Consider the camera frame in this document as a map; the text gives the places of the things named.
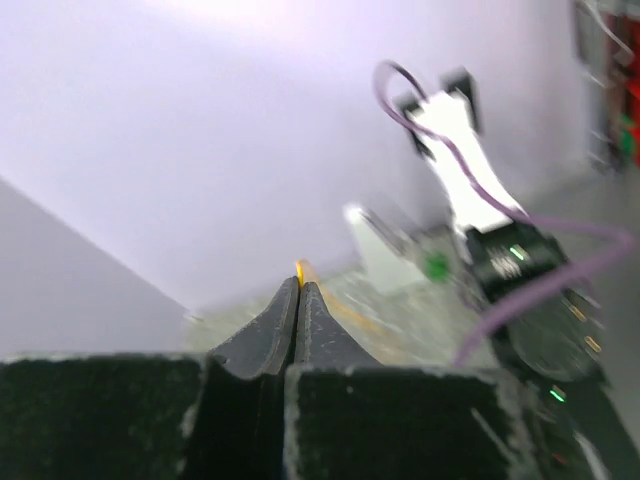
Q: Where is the white stand device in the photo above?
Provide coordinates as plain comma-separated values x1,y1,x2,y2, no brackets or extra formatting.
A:
343,204,451,295

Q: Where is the yellow thin cable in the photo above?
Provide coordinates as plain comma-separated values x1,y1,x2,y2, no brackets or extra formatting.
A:
294,258,396,346

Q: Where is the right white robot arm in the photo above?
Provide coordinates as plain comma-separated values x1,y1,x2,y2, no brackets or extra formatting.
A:
392,71,603,383

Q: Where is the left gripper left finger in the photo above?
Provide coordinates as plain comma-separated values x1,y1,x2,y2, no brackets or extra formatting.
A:
1,278,299,479

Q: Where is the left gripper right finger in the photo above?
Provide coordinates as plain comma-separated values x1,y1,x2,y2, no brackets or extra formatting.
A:
283,283,543,479

